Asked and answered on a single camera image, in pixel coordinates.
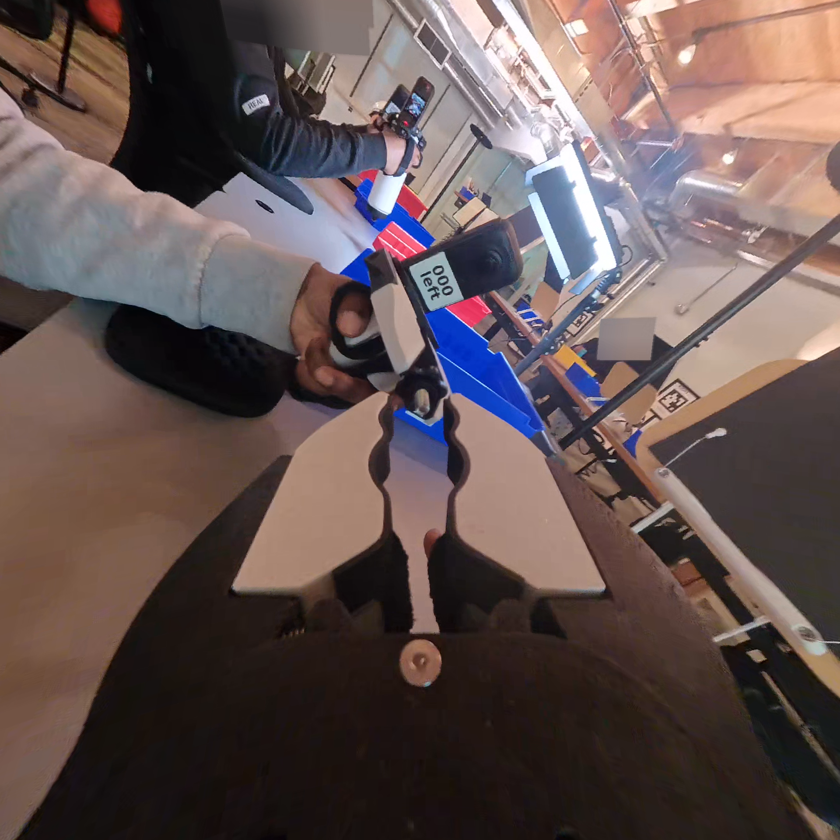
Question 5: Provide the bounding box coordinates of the black light stand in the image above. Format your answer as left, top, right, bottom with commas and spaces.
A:
515, 246, 634, 378

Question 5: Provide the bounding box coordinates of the long wooden desk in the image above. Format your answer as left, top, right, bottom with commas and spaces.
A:
486, 289, 667, 509

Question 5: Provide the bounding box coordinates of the person's left hand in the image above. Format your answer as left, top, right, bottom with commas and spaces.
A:
289, 262, 379, 406

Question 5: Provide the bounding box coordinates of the wall vent grille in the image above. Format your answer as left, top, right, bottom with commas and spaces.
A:
413, 18, 455, 68

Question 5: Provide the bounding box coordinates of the black stand pole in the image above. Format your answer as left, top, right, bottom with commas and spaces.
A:
561, 213, 840, 450

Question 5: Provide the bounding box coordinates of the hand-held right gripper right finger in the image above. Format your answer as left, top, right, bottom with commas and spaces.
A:
442, 392, 607, 599

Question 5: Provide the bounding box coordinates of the blue plastic bin with tag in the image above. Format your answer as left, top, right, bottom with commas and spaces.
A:
340, 248, 551, 455

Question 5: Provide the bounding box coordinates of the white board stand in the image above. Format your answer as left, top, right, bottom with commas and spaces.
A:
630, 427, 840, 700

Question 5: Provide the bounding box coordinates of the white bottle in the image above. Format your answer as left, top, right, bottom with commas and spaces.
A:
366, 169, 403, 221

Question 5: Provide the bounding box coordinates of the person's left forearm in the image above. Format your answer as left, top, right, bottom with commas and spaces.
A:
0, 88, 320, 355

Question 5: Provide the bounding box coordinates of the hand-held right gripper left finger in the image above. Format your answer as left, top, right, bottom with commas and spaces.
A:
231, 392, 396, 598

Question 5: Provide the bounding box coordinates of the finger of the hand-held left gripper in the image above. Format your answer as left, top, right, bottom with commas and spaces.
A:
369, 277, 429, 376

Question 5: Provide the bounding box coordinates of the silver ceiling duct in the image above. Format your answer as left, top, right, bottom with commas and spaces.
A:
394, 0, 592, 145

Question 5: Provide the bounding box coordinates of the black tripod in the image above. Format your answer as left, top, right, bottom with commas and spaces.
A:
0, 0, 89, 114

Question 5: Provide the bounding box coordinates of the fiducial tag sign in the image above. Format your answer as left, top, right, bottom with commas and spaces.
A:
650, 378, 700, 422

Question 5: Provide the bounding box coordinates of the studio light panel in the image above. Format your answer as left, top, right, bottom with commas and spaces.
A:
524, 139, 623, 296

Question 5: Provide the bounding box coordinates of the black floor lamp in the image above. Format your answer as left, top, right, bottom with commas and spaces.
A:
468, 122, 494, 198

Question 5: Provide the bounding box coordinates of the grey desk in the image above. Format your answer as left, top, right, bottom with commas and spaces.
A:
0, 172, 552, 840

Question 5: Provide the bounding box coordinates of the round silver duct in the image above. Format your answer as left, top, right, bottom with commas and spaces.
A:
666, 167, 756, 214

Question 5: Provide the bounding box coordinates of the red plastic bin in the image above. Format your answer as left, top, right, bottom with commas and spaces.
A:
373, 222, 492, 329
357, 169, 429, 221

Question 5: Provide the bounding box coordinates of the black wrist rest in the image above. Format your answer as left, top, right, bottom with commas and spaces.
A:
238, 161, 316, 217
105, 305, 291, 419

